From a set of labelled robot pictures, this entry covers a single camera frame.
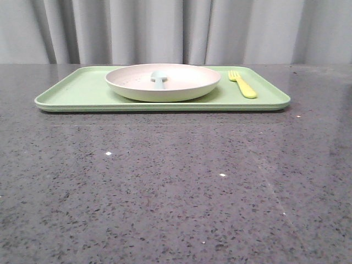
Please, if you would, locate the yellow plastic fork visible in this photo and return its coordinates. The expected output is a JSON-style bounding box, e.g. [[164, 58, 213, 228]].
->
[[228, 70, 257, 99]]

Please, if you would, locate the light blue plastic spoon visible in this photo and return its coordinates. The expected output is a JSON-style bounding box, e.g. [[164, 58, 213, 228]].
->
[[151, 70, 167, 90]]

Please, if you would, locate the light green plastic tray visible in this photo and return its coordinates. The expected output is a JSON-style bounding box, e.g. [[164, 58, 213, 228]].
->
[[35, 66, 290, 112]]

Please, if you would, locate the grey pleated curtain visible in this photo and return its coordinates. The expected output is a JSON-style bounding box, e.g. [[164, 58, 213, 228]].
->
[[1, 1, 351, 65]]

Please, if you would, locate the cream round plate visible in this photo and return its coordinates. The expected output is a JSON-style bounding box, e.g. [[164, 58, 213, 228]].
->
[[105, 63, 221, 102]]

